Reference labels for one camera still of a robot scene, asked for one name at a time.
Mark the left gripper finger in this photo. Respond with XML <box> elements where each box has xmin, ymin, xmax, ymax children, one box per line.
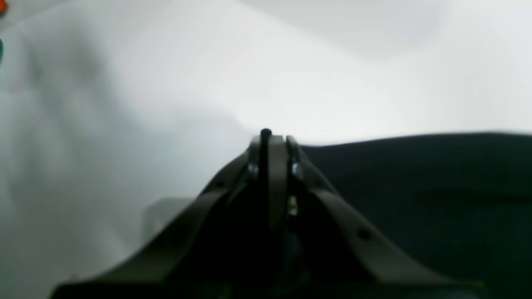
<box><xmin>50</xmin><ymin>135</ymin><xmax>266</xmax><ymax>299</ymax></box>
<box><xmin>268</xmin><ymin>135</ymin><xmax>487</xmax><ymax>299</ymax></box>

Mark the black T-shirt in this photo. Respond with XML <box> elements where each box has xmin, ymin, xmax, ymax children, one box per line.
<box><xmin>303</xmin><ymin>133</ymin><xmax>532</xmax><ymax>299</ymax></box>

